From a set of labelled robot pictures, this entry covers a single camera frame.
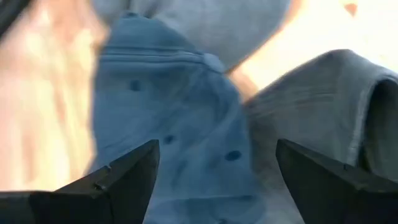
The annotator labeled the dark grey cap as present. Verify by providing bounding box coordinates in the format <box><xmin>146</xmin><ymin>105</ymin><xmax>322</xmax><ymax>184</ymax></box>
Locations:
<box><xmin>91</xmin><ymin>0</ymin><xmax>292</xmax><ymax>71</ymax></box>

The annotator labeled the blue denim cap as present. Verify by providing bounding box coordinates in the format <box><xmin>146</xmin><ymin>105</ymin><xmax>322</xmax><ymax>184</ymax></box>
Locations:
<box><xmin>88</xmin><ymin>12</ymin><xmax>268</xmax><ymax>224</ymax></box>

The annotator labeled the grey cap pale underbrim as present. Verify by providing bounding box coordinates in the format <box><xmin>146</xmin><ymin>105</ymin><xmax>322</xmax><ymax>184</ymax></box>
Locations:
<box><xmin>244</xmin><ymin>49</ymin><xmax>398</xmax><ymax>224</ymax></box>

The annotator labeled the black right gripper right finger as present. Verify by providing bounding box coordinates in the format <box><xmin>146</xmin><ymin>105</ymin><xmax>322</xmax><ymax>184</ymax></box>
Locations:
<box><xmin>275</xmin><ymin>138</ymin><xmax>398</xmax><ymax>224</ymax></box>

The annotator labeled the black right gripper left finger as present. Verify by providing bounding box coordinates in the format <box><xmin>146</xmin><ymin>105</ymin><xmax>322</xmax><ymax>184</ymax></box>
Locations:
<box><xmin>0</xmin><ymin>139</ymin><xmax>160</xmax><ymax>224</ymax></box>

